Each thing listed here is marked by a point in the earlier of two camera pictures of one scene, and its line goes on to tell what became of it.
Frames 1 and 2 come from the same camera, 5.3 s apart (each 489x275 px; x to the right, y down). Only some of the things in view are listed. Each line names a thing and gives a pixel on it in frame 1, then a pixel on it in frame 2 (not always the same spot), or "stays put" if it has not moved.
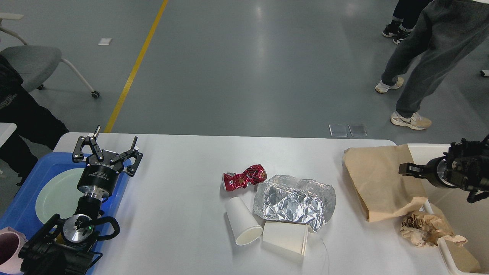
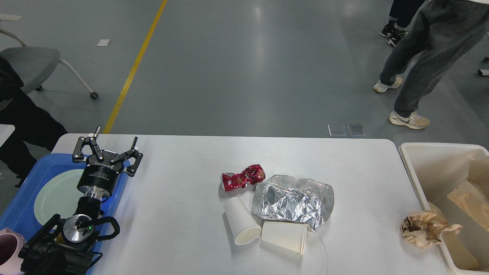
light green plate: x=59 y=194 stays put
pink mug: x=12 y=241 stays put
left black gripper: x=98 y=178 stays put
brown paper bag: x=384 y=193 to x=472 y=195
